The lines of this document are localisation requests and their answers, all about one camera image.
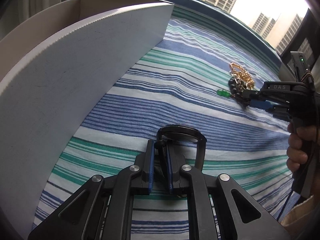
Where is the black bead bracelet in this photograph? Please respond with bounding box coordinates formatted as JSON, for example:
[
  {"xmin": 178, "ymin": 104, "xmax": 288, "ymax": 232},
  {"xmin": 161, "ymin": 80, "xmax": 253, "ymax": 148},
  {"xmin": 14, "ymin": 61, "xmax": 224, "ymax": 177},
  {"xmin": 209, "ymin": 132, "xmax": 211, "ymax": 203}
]
[{"xmin": 227, "ymin": 77, "xmax": 251, "ymax": 106}]

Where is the striped blue green bedsheet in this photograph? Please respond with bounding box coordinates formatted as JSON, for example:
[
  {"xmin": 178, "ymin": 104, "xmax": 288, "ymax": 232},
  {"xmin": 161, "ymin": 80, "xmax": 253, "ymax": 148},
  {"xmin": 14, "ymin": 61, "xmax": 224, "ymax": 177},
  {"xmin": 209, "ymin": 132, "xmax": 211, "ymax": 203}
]
[{"xmin": 29, "ymin": 0, "xmax": 292, "ymax": 239}]

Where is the green gem ornament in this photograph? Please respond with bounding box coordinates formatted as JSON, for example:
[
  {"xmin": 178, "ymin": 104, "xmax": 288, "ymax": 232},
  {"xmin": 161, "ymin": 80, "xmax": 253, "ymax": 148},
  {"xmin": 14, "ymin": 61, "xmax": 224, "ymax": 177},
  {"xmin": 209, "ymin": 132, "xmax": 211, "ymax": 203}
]
[{"xmin": 216, "ymin": 89, "xmax": 231, "ymax": 98}]

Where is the white cardboard box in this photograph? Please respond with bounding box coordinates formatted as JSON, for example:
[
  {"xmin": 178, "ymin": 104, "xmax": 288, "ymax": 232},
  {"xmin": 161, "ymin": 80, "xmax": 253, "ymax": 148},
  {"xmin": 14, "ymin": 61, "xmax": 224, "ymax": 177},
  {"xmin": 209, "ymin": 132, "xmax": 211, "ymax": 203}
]
[{"xmin": 1, "ymin": 0, "xmax": 174, "ymax": 239}]

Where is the gold bead chain necklace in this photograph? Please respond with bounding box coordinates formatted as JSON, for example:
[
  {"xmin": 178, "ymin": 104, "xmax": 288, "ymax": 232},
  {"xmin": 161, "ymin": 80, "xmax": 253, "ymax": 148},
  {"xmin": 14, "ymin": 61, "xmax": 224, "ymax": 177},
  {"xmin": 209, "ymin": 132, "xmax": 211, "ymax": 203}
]
[{"xmin": 228, "ymin": 62, "xmax": 256, "ymax": 90}]

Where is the black oval bangle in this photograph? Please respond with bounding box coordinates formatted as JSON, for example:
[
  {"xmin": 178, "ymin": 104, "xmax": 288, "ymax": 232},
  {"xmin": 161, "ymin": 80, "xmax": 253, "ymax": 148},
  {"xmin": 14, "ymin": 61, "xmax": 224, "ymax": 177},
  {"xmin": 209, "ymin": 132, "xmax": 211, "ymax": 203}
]
[{"xmin": 156, "ymin": 125, "xmax": 207, "ymax": 171}]

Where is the person's right hand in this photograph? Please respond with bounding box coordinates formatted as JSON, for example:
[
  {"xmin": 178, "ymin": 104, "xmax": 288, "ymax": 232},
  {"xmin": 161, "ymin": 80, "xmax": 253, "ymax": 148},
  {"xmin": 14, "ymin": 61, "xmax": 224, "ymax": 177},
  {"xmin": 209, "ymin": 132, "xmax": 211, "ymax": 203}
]
[{"xmin": 286, "ymin": 123, "xmax": 319, "ymax": 173}]

